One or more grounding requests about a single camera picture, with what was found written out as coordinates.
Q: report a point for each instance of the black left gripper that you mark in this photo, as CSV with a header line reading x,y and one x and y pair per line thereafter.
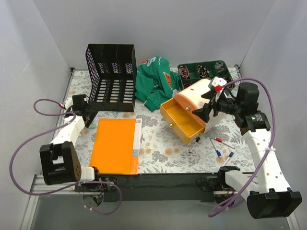
x,y
88,114

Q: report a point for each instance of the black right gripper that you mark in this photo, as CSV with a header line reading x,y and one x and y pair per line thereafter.
x,y
214,105

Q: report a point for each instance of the white drawer organizer box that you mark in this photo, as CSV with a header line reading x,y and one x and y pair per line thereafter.
x,y
177,112

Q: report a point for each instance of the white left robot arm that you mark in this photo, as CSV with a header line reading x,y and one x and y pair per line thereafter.
x,y
59,160

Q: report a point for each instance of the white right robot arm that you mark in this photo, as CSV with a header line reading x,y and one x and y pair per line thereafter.
x,y
266,192

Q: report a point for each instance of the green highlighter by holder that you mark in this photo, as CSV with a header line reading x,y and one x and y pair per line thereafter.
x,y
92,126

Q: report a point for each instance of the orange black rolled tie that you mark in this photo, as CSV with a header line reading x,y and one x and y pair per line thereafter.
x,y
186,85

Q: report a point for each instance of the brown black rolled tie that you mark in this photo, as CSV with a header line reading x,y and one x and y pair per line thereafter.
x,y
229,79

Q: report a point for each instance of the white-spotted black rolled tie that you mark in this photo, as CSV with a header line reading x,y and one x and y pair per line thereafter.
x,y
202,71

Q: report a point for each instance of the green compartment organizer tray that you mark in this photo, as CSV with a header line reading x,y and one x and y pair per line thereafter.
x,y
190,73

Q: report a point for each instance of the red-capped marker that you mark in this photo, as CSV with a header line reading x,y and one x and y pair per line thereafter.
x,y
224,143

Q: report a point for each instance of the grey folded sock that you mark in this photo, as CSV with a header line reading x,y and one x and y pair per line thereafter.
x,y
220,67

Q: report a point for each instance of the pink black rolled tie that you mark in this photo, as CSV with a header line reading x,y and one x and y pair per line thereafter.
x,y
184,72

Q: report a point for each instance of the black mesh file holder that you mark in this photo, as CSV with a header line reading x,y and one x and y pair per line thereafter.
x,y
113,71

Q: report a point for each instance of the orange notebook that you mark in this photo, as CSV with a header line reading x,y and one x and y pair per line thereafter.
x,y
117,146

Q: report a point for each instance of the blue-capped marker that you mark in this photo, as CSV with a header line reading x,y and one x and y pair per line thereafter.
x,y
227,159
215,148

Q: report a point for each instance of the green sweatshirt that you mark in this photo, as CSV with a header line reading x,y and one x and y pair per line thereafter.
x,y
155,82

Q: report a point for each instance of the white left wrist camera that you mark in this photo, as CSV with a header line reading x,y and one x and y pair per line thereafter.
x,y
67,104

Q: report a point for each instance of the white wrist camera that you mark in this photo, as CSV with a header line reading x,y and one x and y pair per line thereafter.
x,y
67,104
216,85

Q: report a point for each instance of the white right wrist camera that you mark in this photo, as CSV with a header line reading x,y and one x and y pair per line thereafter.
x,y
216,85

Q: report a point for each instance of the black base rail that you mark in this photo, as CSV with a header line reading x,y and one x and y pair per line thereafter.
x,y
204,187

